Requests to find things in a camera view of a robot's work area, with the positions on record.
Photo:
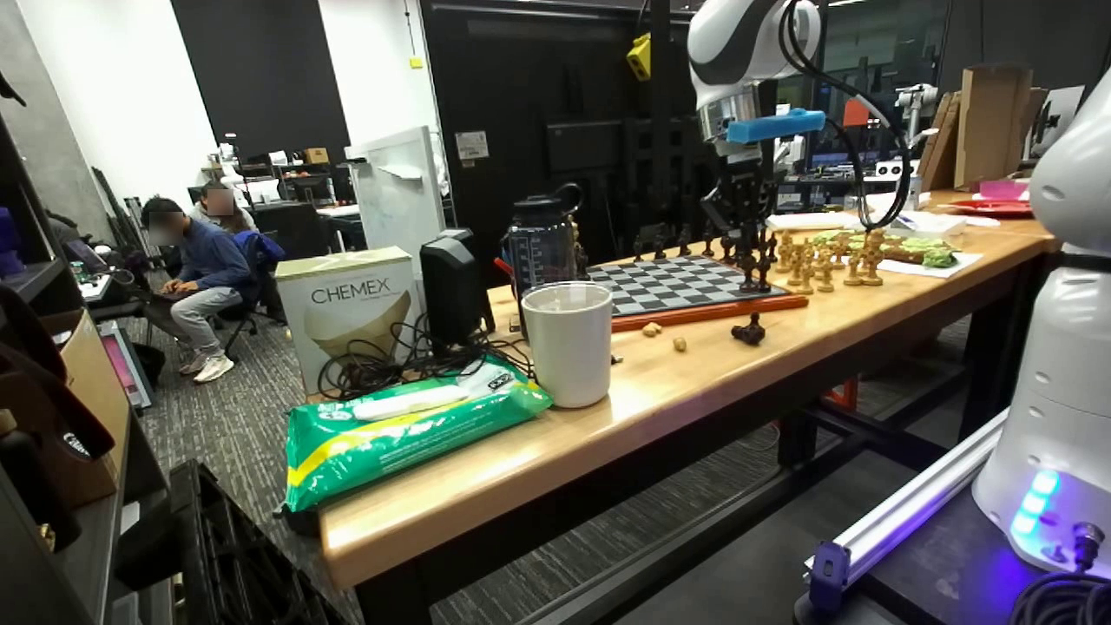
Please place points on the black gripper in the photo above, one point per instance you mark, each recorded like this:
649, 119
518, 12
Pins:
747, 170

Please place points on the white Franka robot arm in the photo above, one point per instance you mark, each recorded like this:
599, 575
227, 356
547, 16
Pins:
1064, 382

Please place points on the light wooden chess piece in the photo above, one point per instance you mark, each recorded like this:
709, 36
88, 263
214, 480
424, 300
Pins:
854, 274
836, 249
783, 252
798, 268
825, 274
873, 263

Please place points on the small black chess piece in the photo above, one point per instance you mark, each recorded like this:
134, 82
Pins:
747, 332

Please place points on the small wooden bit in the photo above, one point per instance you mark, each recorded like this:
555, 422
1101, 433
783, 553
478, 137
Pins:
677, 345
649, 332

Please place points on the yellow triangular sign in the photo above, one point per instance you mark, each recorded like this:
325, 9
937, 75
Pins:
640, 56

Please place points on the white printed paper sheet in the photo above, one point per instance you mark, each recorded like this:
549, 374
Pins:
937, 274

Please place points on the dark water bottle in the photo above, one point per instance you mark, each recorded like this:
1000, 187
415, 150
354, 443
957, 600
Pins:
539, 249

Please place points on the white paper cup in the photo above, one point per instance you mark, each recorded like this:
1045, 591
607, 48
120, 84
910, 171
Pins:
568, 348

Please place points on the brown cardboard sheets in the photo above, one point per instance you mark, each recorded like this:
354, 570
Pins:
991, 122

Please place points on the green wipes pack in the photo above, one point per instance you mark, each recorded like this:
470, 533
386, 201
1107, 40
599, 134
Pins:
402, 436

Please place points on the white Chemex box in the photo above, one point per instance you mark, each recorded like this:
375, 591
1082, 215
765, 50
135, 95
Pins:
349, 313

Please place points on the person with long hair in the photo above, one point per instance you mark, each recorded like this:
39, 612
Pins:
221, 207

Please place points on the person in blue sweater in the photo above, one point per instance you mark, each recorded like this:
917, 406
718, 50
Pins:
209, 264

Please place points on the black plastic crate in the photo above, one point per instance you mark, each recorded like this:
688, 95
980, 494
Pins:
246, 557

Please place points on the brown cardboard box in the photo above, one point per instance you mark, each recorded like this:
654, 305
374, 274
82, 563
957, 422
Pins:
99, 393

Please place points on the black bag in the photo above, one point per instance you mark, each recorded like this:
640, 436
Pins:
37, 393

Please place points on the chessboard with orange frame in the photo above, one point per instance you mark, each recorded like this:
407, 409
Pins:
681, 282

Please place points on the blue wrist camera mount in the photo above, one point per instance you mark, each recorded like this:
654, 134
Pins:
779, 126

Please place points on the black metal table frame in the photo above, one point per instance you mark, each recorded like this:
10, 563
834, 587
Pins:
797, 440

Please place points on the aluminium rail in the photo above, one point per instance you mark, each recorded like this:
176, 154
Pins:
915, 499

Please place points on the blue rail bracket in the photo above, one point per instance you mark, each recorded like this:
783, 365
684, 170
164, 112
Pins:
827, 575

